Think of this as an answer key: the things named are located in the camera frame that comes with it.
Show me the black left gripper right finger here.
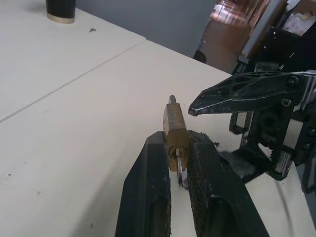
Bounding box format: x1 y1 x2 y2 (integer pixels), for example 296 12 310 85
185 129 270 237

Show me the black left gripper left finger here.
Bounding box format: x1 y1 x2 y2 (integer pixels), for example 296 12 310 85
115 131 172 237

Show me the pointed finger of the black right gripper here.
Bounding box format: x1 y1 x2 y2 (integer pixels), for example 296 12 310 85
218 149 271 184
188 71 308 117

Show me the silver padlock key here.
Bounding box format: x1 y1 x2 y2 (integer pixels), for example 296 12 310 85
174 146 189 190

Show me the brass padlock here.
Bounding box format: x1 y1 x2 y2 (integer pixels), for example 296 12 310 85
162 95 191 173

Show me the black office chair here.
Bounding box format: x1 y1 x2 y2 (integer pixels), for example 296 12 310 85
193 39 207 64

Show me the black storage shelf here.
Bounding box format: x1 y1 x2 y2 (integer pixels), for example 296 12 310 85
276 0 316 38

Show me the black cylinder with gold base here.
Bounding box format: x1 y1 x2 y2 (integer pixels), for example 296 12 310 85
45 0 76 25

